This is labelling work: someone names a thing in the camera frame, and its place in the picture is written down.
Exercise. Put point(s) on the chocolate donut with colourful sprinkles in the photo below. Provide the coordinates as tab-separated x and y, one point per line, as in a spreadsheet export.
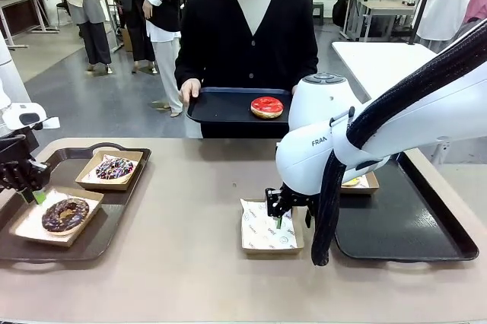
122	172

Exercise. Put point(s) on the yellow glazed donut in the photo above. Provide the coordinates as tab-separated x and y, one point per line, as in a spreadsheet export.
351	182

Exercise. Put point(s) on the person's left forearm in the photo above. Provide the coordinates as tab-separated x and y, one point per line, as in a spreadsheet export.
308	65

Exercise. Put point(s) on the black box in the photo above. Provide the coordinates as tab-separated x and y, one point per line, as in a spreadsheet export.
319	12

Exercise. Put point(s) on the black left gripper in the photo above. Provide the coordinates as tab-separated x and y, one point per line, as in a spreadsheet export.
23	175

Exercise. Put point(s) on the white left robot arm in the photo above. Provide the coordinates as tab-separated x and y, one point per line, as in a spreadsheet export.
15	116

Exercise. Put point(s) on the brown plastic serving tray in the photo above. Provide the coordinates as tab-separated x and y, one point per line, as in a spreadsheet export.
114	206

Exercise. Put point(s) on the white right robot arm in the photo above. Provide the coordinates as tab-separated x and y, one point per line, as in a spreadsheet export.
316	164

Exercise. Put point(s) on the red glazed donut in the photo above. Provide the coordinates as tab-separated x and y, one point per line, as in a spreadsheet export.
275	110

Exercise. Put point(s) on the person in black cardigan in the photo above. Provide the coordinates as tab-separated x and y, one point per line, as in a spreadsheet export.
217	35

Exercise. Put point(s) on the person's left hand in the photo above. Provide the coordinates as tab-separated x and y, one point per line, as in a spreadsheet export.
295	89

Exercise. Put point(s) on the black stand pole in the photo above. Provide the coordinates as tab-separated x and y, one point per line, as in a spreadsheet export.
422	8

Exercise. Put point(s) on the person's right hand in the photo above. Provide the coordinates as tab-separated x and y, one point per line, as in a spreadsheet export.
190	88

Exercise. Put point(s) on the person's right forearm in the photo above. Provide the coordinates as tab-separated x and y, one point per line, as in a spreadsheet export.
186	69

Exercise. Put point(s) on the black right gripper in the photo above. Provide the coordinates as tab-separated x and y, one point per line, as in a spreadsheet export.
285	200

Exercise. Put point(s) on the grey workbench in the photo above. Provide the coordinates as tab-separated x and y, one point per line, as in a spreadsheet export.
380	6

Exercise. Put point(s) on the white hanging coat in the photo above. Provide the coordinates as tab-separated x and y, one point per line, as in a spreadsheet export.
452	4

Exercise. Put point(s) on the chocolate glazed donut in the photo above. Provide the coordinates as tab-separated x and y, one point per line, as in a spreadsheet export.
53	221

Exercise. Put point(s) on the pink cloth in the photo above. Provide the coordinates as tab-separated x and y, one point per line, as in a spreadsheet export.
478	6

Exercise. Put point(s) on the person in black outfit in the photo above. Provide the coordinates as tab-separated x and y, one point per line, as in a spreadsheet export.
133	23

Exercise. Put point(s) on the person in white trousers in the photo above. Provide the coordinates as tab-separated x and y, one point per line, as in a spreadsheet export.
167	65

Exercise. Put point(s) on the brown cardboard box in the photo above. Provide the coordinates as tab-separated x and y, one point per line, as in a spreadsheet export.
272	251
42	238
361	189
102	186

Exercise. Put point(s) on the person in beige jacket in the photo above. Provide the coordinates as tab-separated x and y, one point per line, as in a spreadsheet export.
95	39

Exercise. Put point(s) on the black plastic serving tray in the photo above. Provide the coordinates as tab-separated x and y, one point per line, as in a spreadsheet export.
399	221
224	107

